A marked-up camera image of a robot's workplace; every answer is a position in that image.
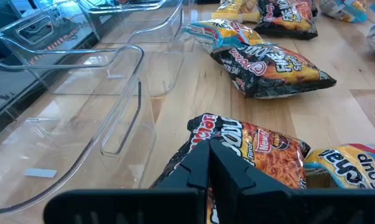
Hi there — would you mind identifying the clear plastic bin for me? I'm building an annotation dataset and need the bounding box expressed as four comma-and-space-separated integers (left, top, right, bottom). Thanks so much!
0, 0, 185, 98
0, 44, 159, 216
76, 0, 184, 16

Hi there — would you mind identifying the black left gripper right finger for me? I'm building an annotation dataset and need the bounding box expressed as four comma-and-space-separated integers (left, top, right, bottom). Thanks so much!
210, 139, 375, 224

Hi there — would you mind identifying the black fire noodle pack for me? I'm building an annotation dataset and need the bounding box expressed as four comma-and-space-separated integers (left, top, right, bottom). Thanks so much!
254, 0, 319, 40
149, 113, 312, 224
210, 44, 337, 100

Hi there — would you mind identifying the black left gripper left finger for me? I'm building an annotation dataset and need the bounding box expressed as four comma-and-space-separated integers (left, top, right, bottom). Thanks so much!
43, 139, 211, 224

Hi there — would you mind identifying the yellow chicken ramen pack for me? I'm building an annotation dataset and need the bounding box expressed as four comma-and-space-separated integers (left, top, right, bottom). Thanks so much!
211, 0, 261, 23

